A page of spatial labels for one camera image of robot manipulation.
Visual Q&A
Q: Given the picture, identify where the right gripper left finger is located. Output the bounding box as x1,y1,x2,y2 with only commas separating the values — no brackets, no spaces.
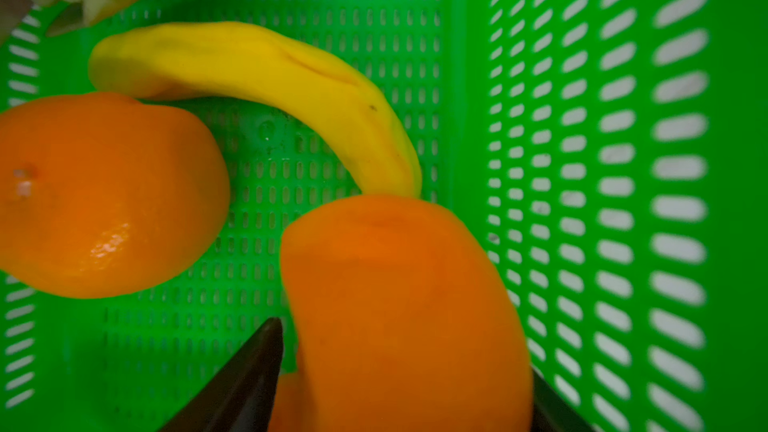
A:
160,317,284,432

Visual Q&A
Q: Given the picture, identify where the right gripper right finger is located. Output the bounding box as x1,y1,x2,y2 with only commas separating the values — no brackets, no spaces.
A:
530,371,593,432

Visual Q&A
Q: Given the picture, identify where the orange fruit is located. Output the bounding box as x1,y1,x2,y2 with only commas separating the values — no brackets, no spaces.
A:
280,195,534,431
268,372,308,432
1,93,230,299

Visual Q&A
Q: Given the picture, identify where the green plastic basket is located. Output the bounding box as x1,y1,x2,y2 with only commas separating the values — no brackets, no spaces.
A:
1,0,767,431

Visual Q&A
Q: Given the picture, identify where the yellow banana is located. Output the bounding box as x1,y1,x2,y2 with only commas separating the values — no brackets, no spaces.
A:
88,22,422,198

